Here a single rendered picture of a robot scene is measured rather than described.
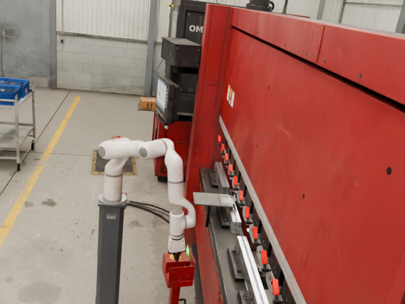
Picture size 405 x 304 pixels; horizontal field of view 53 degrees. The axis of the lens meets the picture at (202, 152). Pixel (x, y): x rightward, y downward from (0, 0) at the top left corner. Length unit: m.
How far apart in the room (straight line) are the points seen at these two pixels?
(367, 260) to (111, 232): 2.03
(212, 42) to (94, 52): 6.51
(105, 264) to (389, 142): 2.33
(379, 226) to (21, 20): 9.35
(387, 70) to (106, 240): 2.25
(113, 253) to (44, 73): 7.44
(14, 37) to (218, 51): 7.07
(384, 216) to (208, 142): 2.75
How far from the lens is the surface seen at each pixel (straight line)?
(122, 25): 9.68
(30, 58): 10.03
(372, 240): 1.13
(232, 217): 2.82
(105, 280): 3.11
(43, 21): 9.86
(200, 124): 3.63
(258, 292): 2.22
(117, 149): 2.57
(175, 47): 3.62
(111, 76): 9.87
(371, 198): 1.13
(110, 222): 2.84
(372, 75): 1.16
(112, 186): 2.74
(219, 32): 3.49
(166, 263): 2.64
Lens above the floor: 2.33
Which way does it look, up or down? 20 degrees down
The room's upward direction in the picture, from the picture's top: 7 degrees clockwise
